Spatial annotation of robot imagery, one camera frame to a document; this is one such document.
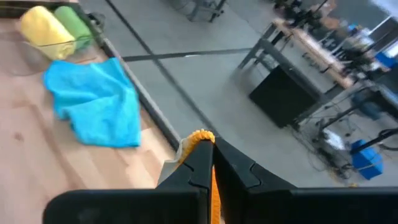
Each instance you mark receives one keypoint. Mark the blue plastic crate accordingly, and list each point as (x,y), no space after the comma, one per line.
(367,160)
(387,59)

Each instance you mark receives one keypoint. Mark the yellow microfiber towel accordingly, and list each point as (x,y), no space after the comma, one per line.
(45,32)

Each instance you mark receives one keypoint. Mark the orange microfiber towel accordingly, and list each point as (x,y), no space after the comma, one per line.
(214,199)

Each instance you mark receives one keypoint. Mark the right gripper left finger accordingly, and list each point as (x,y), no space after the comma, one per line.
(186,193)

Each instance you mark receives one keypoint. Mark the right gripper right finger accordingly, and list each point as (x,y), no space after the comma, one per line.
(248,193)

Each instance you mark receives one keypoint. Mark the grey metal stand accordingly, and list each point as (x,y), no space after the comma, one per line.
(205,9)

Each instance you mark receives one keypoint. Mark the black cabinet under desk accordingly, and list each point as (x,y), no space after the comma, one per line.
(281,96)

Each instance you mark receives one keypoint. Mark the wooden top background desk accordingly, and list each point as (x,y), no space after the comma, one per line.
(314,53)

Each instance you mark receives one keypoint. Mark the clear plastic basket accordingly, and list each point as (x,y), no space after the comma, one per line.
(18,60)

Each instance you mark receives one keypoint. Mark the blue microfiber towel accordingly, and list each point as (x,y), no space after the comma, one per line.
(96,102)

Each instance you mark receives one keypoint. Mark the green microfiber towel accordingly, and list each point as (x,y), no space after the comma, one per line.
(76,26)

